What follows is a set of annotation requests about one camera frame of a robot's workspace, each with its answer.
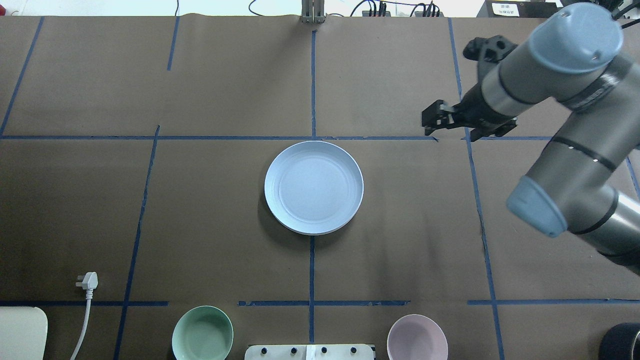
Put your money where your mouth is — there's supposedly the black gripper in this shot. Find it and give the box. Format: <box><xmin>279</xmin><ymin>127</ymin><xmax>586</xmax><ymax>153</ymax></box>
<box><xmin>421</xmin><ymin>85</ymin><xmax>518</xmax><ymax>142</ymax></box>

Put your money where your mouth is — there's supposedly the light blue plate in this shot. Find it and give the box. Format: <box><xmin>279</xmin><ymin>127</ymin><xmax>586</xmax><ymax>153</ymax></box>
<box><xmin>263</xmin><ymin>140</ymin><xmax>365</xmax><ymax>236</ymax></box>

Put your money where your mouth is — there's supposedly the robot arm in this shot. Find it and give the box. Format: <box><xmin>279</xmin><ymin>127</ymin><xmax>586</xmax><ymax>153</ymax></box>
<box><xmin>421</xmin><ymin>2</ymin><xmax>640</xmax><ymax>274</ymax></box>

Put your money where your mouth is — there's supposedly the black box with label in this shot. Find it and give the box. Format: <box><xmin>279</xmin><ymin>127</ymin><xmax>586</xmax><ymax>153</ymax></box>
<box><xmin>476</xmin><ymin>0</ymin><xmax>559</xmax><ymax>19</ymax></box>

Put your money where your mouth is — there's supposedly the pink bowl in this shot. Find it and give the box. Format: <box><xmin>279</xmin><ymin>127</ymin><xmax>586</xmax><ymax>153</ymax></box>
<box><xmin>386</xmin><ymin>314</ymin><xmax>450</xmax><ymax>360</ymax></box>

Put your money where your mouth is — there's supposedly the dark blue saucepan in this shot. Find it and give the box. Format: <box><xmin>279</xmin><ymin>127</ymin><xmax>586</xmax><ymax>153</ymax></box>
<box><xmin>598</xmin><ymin>322</ymin><xmax>640</xmax><ymax>360</ymax></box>

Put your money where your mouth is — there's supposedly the green bowl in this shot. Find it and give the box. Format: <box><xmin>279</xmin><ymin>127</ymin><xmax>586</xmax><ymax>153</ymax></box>
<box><xmin>171</xmin><ymin>305</ymin><xmax>234</xmax><ymax>360</ymax></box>

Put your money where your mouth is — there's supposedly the cream toaster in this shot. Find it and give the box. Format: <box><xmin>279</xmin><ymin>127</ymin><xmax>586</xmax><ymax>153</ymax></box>
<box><xmin>0</xmin><ymin>306</ymin><xmax>48</xmax><ymax>360</ymax></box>

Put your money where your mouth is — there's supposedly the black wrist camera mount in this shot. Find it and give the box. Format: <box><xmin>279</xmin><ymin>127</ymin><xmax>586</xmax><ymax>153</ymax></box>
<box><xmin>462</xmin><ymin>35</ymin><xmax>518</xmax><ymax>83</ymax></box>

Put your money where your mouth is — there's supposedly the aluminium frame post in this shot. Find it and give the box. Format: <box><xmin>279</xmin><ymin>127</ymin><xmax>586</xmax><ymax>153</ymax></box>
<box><xmin>300</xmin><ymin>0</ymin><xmax>327</xmax><ymax>24</ymax></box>

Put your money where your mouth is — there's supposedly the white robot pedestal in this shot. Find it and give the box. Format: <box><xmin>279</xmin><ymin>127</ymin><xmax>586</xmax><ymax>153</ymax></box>
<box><xmin>244</xmin><ymin>343</ymin><xmax>377</xmax><ymax>360</ymax></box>

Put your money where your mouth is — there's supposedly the white toaster cable with plug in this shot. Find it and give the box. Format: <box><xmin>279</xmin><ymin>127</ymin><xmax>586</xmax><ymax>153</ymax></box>
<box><xmin>69</xmin><ymin>271</ymin><xmax>99</xmax><ymax>360</ymax></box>

